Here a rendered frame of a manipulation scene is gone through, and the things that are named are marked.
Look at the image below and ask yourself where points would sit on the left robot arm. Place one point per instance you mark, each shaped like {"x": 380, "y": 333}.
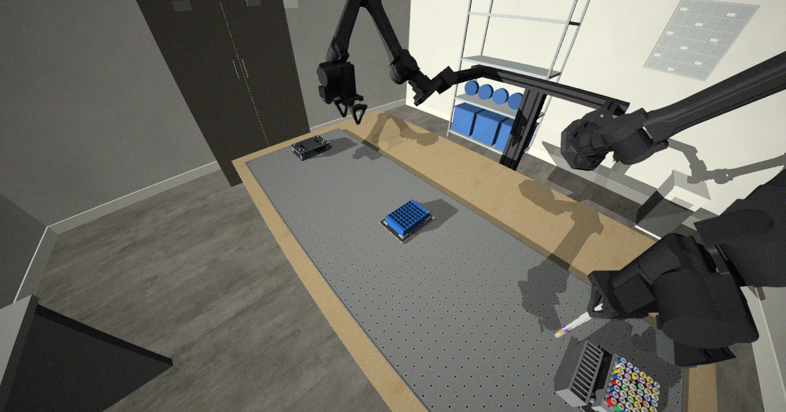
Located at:
{"x": 698, "y": 307}

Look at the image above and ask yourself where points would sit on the blue tube carrier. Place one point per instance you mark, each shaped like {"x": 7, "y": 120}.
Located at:
{"x": 407, "y": 217}

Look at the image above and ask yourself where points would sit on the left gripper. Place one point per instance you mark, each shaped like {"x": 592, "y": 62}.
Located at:
{"x": 603, "y": 284}

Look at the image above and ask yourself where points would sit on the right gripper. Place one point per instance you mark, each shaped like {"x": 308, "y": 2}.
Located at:
{"x": 350, "y": 103}

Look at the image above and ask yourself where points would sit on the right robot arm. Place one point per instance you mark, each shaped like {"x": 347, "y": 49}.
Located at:
{"x": 336, "y": 69}

